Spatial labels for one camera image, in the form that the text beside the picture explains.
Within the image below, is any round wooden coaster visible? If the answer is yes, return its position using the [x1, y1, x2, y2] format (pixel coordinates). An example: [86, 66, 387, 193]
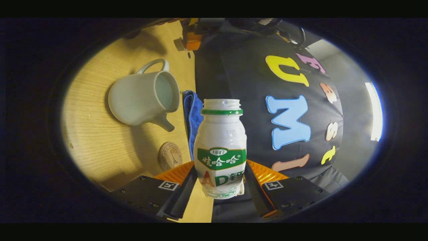
[158, 142, 183, 172]

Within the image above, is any blue folded towel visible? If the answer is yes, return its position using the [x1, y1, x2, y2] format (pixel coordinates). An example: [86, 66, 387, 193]
[182, 90, 204, 161]

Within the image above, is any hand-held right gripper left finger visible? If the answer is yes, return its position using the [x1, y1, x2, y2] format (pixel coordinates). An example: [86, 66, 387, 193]
[112, 161, 198, 221]

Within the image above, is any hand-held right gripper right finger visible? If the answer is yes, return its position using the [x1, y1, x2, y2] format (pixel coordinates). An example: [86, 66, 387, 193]
[243, 159, 331, 220]

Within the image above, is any white green-label water bottle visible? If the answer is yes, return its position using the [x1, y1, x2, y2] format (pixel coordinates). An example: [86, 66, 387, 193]
[193, 99, 247, 200]

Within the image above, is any black backdrop cloth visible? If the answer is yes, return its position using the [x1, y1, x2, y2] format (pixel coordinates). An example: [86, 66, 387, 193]
[194, 20, 350, 223]

